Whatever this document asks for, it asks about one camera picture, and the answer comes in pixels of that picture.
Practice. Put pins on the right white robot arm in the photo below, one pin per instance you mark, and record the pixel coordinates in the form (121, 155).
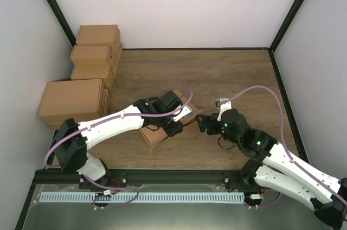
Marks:
(272, 166)

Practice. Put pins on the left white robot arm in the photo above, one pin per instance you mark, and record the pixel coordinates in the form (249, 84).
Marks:
(73, 140)

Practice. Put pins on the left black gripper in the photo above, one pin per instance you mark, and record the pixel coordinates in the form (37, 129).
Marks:
(173, 131)

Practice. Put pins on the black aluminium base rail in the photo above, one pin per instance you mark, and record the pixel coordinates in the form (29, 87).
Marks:
(139, 177)

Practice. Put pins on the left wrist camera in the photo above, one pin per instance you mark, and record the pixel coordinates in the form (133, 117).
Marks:
(182, 113)

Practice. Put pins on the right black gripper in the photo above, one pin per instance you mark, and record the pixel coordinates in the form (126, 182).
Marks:
(206, 119)

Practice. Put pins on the black frame post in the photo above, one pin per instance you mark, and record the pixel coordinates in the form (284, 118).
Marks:
(296, 5)
(55, 8)

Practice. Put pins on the left black frame post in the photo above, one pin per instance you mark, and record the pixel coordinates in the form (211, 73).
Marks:
(55, 8)

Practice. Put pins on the large front cardboard box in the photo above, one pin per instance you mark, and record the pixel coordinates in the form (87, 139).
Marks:
(82, 100)

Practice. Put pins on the right black frame post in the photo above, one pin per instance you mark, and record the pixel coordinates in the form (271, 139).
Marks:
(296, 5)

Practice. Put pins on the light blue slotted cable duct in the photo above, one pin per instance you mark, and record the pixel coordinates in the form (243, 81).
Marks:
(84, 197)

